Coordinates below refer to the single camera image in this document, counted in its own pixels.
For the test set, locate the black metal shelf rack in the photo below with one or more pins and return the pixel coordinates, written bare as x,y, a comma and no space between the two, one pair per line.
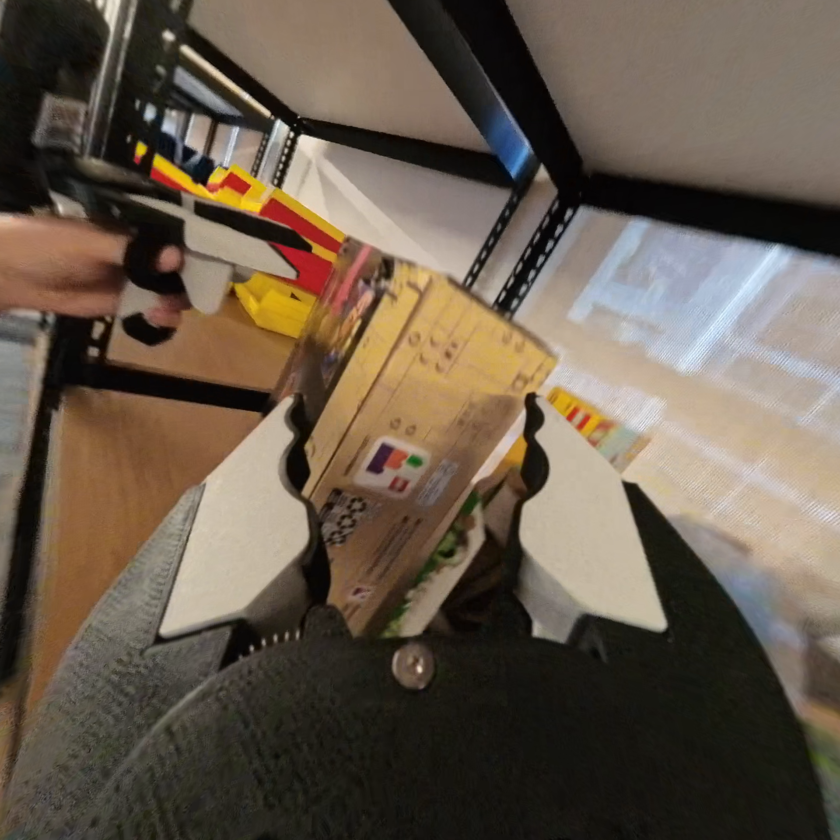
499,85

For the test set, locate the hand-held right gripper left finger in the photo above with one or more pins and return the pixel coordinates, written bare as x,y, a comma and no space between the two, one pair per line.
243,538

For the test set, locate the white shelf board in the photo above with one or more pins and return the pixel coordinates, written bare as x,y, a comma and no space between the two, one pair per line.
689,85
341,59

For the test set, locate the person's left hand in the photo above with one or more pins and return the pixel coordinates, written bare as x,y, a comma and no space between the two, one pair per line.
59,266

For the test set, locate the stack of yellow red bins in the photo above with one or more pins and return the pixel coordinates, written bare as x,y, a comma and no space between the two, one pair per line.
315,275

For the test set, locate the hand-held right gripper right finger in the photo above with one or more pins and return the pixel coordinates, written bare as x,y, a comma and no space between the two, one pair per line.
590,538

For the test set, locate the yellow toy box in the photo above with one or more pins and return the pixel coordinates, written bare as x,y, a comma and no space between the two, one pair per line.
590,420

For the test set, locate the wooden desk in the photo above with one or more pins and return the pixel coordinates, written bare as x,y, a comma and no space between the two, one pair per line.
131,492

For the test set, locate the large black tan-edged toy box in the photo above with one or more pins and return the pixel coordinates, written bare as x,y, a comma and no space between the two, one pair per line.
420,367

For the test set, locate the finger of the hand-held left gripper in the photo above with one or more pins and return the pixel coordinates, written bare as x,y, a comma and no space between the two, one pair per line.
243,253
164,213

